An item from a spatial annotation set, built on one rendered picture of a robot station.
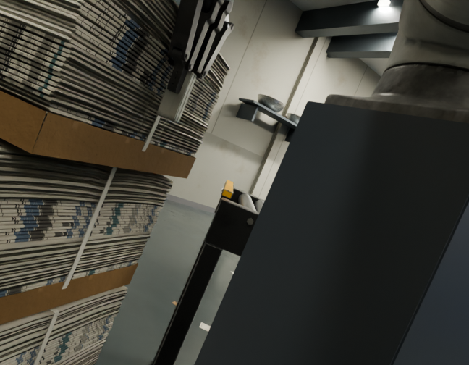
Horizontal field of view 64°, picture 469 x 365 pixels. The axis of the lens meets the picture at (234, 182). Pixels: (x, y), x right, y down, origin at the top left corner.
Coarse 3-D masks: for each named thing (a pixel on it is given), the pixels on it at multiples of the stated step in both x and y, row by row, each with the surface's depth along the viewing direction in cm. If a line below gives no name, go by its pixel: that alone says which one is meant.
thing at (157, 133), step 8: (168, 48) 50; (168, 56) 51; (168, 64) 51; (160, 72) 50; (168, 72) 52; (160, 80) 51; (168, 80) 53; (160, 88) 52; (160, 96) 53; (152, 104) 51; (152, 112) 52; (144, 120) 51; (152, 120) 52; (160, 120) 55; (144, 128) 52; (160, 128) 55; (136, 136) 51; (144, 136) 53; (152, 136) 54
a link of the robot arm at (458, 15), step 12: (432, 0) 30; (444, 0) 28; (456, 0) 27; (468, 0) 26; (432, 12) 31; (444, 12) 30; (456, 12) 29; (468, 12) 28; (456, 24) 30; (468, 24) 29
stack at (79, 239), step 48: (0, 144) 38; (0, 192) 39; (48, 192) 45; (96, 192) 53; (144, 192) 63; (0, 240) 42; (48, 240) 48; (96, 240) 57; (144, 240) 71; (0, 288) 44; (0, 336) 47; (48, 336) 56; (96, 336) 70
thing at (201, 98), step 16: (224, 64) 68; (208, 80) 65; (192, 96) 61; (208, 96) 67; (192, 112) 63; (208, 112) 70; (176, 128) 60; (192, 128) 65; (160, 144) 58; (176, 144) 62; (192, 144) 67
